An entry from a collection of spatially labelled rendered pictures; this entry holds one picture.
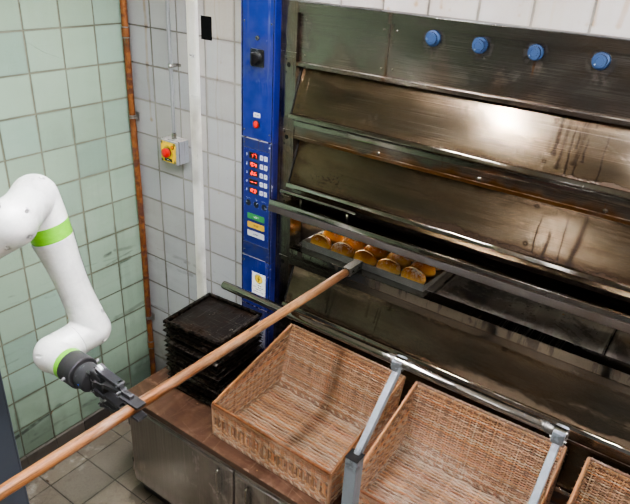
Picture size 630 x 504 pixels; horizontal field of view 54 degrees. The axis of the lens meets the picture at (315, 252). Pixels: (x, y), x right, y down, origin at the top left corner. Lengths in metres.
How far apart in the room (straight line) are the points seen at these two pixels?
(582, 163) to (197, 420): 1.67
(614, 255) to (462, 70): 0.69
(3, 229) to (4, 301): 1.23
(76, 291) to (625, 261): 1.54
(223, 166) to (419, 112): 0.92
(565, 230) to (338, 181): 0.79
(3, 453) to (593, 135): 2.05
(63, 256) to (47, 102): 1.01
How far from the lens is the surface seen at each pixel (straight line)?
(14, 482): 1.55
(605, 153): 1.86
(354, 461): 1.87
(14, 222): 1.60
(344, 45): 2.14
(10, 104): 2.61
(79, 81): 2.75
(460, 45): 1.95
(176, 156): 2.67
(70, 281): 1.84
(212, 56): 2.51
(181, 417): 2.57
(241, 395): 2.51
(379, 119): 2.08
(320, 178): 2.26
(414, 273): 2.26
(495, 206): 2.00
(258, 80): 2.33
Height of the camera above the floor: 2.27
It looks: 27 degrees down
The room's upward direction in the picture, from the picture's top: 3 degrees clockwise
